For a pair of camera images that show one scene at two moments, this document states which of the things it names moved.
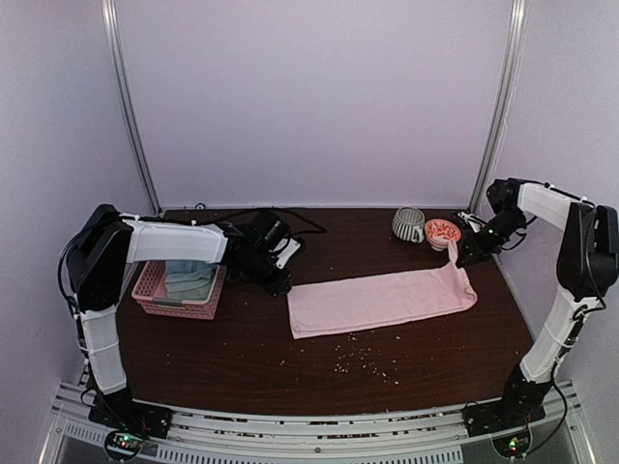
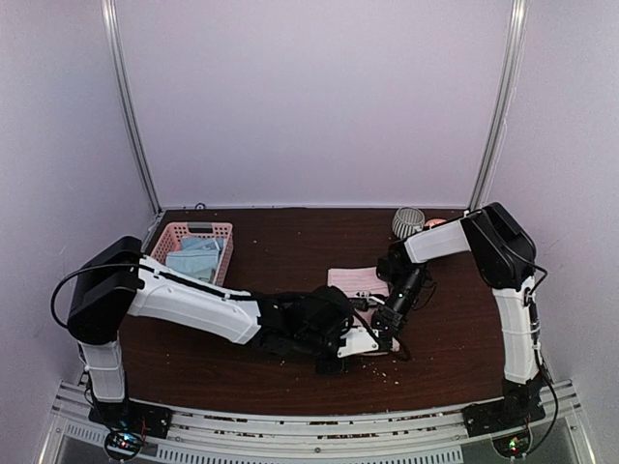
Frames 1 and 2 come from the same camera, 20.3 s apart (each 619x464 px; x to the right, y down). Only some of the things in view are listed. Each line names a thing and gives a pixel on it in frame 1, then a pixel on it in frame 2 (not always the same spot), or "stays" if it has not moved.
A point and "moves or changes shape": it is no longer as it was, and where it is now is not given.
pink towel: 320,307 moves or changes shape
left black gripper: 276,288 to 323,367
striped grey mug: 408,224 stays
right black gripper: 480,249 to 384,321
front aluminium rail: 433,437 stays
